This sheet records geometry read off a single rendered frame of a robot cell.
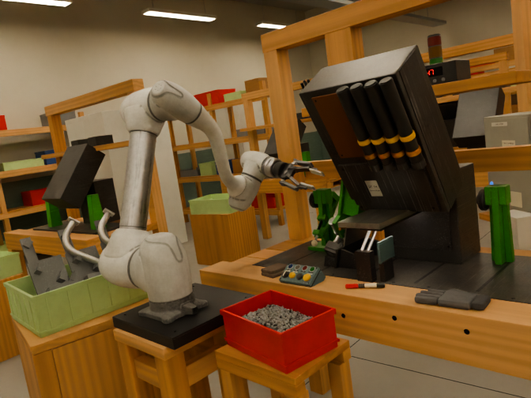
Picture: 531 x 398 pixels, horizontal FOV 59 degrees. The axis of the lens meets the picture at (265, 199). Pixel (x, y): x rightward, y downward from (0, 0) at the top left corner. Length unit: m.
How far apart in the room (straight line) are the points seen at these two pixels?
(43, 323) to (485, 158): 1.84
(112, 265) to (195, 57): 9.29
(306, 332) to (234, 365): 0.27
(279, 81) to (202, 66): 8.56
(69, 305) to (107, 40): 7.89
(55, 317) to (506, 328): 1.61
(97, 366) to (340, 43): 1.71
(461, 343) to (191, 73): 9.69
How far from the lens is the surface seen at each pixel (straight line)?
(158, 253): 1.62
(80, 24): 9.48
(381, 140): 1.47
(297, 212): 2.45
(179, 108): 1.79
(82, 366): 2.14
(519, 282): 1.66
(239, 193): 2.10
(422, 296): 1.49
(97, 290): 2.17
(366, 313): 1.59
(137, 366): 1.80
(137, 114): 1.87
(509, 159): 2.00
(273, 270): 1.86
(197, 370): 1.69
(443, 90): 1.84
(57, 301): 2.11
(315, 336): 1.42
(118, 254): 1.78
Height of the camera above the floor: 1.46
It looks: 8 degrees down
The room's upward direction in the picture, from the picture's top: 8 degrees counter-clockwise
